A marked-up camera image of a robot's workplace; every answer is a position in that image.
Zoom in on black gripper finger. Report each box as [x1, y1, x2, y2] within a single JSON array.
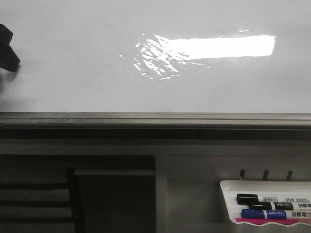
[[0, 24, 20, 72]]

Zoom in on white whiteboard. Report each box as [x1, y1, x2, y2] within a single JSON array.
[[0, 0, 311, 113]]

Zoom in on blue capped whiteboard marker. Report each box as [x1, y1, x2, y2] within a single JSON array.
[[242, 209, 311, 220]]

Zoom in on dark chair backrest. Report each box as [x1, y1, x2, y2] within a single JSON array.
[[0, 168, 86, 233]]

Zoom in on white plastic marker tray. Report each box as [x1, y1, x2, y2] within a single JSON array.
[[220, 180, 311, 233]]

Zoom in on black hook left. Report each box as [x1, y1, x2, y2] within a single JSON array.
[[240, 169, 245, 181]]

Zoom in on black hook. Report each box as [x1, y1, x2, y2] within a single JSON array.
[[286, 170, 293, 182], [262, 170, 269, 181], [240, 169, 245, 181]]

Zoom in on black capped marker top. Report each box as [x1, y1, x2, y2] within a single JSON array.
[[237, 194, 311, 205]]

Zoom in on black capped marker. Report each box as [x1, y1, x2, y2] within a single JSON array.
[[237, 194, 311, 205], [248, 202, 311, 211]]

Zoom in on black hook middle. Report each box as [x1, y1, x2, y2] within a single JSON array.
[[262, 170, 269, 181]]

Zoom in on black hook right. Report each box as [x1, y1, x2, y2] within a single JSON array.
[[286, 170, 293, 182]]

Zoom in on black capped marker middle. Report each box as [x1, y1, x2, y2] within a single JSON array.
[[248, 202, 311, 211]]

